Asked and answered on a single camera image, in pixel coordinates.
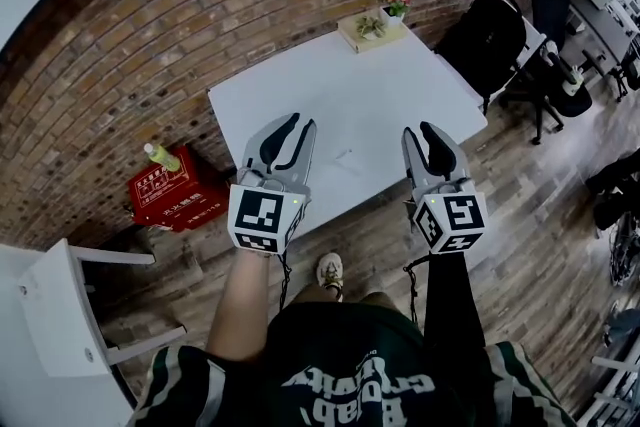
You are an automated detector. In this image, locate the green drink bottle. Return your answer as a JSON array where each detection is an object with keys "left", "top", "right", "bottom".
[{"left": 143, "top": 142, "right": 182, "bottom": 173}]

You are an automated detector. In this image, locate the small white side table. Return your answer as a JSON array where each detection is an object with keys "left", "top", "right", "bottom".
[{"left": 17, "top": 238, "right": 187, "bottom": 379}]

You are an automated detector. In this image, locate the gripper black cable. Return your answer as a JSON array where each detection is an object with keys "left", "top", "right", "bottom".
[
  {"left": 277, "top": 252, "right": 294, "bottom": 311},
  {"left": 402, "top": 252, "right": 431, "bottom": 324}
]

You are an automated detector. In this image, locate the small green succulent pot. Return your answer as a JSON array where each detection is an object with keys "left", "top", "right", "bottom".
[{"left": 354, "top": 13, "right": 387, "bottom": 41}]

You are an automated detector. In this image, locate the black mesh office chair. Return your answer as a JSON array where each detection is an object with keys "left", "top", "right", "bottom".
[{"left": 612, "top": 49, "right": 640, "bottom": 101}]

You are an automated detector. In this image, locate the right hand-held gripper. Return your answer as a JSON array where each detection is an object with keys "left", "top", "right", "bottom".
[{"left": 402, "top": 121, "right": 490, "bottom": 255}]

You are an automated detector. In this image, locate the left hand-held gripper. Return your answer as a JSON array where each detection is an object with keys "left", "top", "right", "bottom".
[{"left": 227, "top": 112, "right": 318, "bottom": 256}]

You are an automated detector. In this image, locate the green striped jersey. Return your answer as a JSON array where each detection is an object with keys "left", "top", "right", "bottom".
[{"left": 127, "top": 302, "right": 576, "bottom": 427}]

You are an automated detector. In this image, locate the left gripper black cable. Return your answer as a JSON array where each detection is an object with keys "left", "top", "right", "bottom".
[{"left": 277, "top": 252, "right": 294, "bottom": 311}]

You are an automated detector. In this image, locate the red fire equipment box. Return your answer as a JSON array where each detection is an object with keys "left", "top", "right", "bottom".
[{"left": 127, "top": 144, "right": 231, "bottom": 234}]

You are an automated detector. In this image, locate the pink flower pot plant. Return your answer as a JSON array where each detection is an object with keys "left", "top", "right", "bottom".
[{"left": 380, "top": 0, "right": 414, "bottom": 27}]

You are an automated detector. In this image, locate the black backpack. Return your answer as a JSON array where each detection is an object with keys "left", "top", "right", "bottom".
[{"left": 433, "top": 0, "right": 528, "bottom": 101}]

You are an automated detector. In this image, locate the white cup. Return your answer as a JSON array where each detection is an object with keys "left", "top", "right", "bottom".
[{"left": 561, "top": 64, "right": 584, "bottom": 96}]

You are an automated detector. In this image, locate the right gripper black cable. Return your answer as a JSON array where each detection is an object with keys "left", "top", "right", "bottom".
[{"left": 402, "top": 252, "right": 431, "bottom": 324}]

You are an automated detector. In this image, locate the person's right forearm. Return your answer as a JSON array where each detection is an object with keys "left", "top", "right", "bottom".
[{"left": 422, "top": 249, "right": 489, "bottom": 351}]

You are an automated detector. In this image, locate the person's white shoe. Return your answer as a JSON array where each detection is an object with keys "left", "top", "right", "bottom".
[{"left": 315, "top": 252, "right": 345, "bottom": 301}]

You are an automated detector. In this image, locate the tangle of black cables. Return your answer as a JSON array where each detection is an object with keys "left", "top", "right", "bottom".
[{"left": 607, "top": 209, "right": 640, "bottom": 289}]

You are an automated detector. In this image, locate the dark grey desk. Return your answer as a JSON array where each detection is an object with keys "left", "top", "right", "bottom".
[{"left": 569, "top": 0, "right": 640, "bottom": 81}]

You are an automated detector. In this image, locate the white wooden chair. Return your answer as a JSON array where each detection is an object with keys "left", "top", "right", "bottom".
[{"left": 434, "top": 0, "right": 549, "bottom": 116}]

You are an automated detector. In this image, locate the white metal frame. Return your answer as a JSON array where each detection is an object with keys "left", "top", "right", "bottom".
[{"left": 574, "top": 339, "right": 640, "bottom": 427}]

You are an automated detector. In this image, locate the person's left forearm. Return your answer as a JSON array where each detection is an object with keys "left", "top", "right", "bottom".
[{"left": 204, "top": 248, "right": 274, "bottom": 363}]

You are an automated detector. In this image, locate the white square table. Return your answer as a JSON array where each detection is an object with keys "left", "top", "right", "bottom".
[{"left": 207, "top": 22, "right": 489, "bottom": 236}]

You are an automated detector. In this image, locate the light wooden tray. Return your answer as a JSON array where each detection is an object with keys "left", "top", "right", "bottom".
[{"left": 337, "top": 12, "right": 411, "bottom": 55}]

